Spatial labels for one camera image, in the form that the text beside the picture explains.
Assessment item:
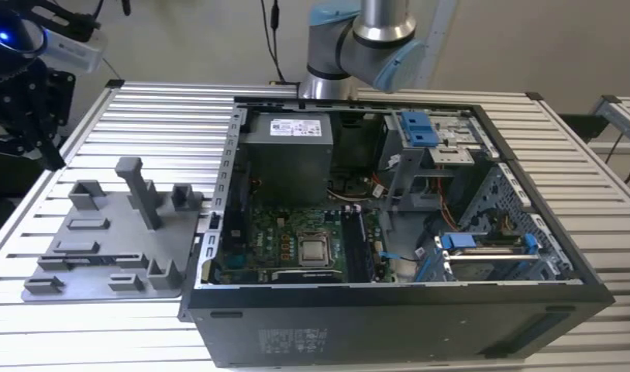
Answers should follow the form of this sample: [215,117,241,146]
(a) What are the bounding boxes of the black graphics card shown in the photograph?
[260,268,347,284]

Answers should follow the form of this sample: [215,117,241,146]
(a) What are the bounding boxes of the aluminium frame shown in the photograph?
[587,95,630,156]

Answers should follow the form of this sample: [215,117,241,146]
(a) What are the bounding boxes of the metal drive cage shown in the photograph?
[375,109,498,212]

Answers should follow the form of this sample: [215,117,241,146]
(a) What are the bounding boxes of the silver CPU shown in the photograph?
[299,239,329,267]

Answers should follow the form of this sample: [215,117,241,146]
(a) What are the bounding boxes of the thin black cable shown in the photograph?
[260,0,301,84]

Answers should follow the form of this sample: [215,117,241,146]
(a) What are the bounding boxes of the blue drive bay latch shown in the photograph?
[397,110,439,149]

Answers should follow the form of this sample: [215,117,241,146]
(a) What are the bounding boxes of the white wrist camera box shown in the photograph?
[37,29,111,74]

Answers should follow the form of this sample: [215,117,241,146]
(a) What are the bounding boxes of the white wire bundle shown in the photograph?
[324,181,385,202]

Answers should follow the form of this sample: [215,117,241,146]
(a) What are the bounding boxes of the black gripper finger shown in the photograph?
[32,71,76,171]
[0,115,41,158]

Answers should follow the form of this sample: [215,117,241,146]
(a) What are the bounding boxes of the grey power supply unit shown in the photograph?
[240,112,335,208]

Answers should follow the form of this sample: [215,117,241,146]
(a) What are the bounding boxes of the blue disk carrier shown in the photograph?
[433,231,543,259]

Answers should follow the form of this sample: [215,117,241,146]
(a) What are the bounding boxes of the grey parts rack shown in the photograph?
[20,156,215,304]

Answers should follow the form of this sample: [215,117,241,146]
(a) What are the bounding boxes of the black open PC case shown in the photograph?
[177,95,616,369]

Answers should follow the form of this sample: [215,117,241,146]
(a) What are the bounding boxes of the RAM slot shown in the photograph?
[341,211,356,283]
[352,211,367,283]
[347,211,360,283]

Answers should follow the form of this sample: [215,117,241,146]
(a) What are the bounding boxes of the blue data wire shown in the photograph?
[377,250,427,264]

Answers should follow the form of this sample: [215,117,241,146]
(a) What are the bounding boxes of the black connector plate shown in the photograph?
[556,114,614,144]

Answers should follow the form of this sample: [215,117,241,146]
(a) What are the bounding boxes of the CPU socket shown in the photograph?
[292,230,336,269]

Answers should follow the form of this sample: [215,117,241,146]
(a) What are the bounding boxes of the grey wall profile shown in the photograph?
[420,0,460,92]

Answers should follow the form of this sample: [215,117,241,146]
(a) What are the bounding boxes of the green motherboard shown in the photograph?
[209,207,397,286]

